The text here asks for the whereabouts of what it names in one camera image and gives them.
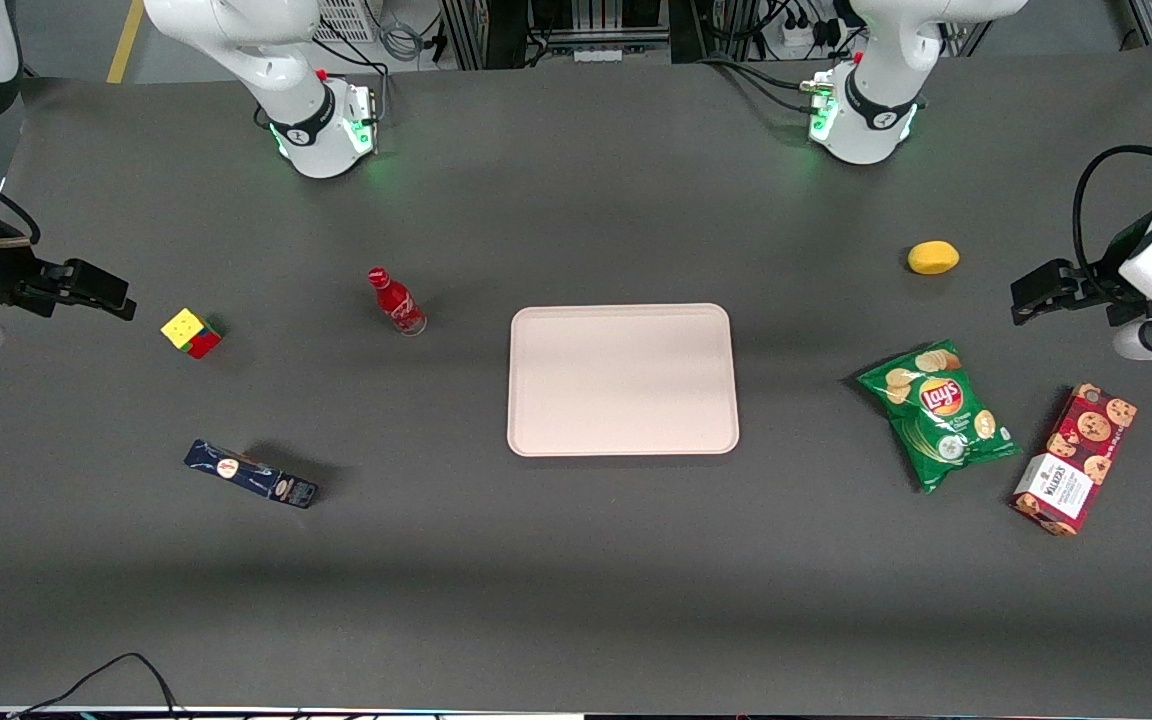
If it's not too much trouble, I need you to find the black equipment rack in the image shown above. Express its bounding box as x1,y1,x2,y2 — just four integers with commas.
439,0,673,71

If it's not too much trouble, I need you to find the yellow lemon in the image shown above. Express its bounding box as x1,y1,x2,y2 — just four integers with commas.
907,240,961,276

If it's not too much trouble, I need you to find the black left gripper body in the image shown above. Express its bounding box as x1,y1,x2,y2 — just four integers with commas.
1076,210,1152,323

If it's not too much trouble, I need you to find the black base cable bundle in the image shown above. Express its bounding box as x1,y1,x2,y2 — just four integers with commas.
698,55,837,113
314,18,392,123

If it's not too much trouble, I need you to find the white power strip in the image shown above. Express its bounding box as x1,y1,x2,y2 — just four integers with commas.
781,12,845,53

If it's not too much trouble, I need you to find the red cookie box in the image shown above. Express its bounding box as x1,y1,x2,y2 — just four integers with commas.
1010,383,1139,538

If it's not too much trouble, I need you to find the green chips bag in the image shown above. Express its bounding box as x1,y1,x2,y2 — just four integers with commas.
856,339,1023,495

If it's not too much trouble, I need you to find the dark blue long box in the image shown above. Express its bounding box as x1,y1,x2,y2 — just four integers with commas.
183,439,319,510

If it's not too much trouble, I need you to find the white vent grille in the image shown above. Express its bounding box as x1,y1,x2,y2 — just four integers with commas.
314,0,379,44

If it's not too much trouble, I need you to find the thin black floor cable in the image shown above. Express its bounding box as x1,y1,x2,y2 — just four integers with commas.
6,652,187,720

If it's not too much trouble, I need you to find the red coke bottle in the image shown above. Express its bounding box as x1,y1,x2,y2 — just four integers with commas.
367,266,428,337

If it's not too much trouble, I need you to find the colourful puzzle cube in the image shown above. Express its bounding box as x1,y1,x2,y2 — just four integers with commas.
160,308,224,360

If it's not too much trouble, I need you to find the grey coiled cable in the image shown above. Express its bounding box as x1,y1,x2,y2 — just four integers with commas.
376,12,429,63

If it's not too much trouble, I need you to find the beige plastic tray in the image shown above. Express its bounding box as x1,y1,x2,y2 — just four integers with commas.
506,303,741,458

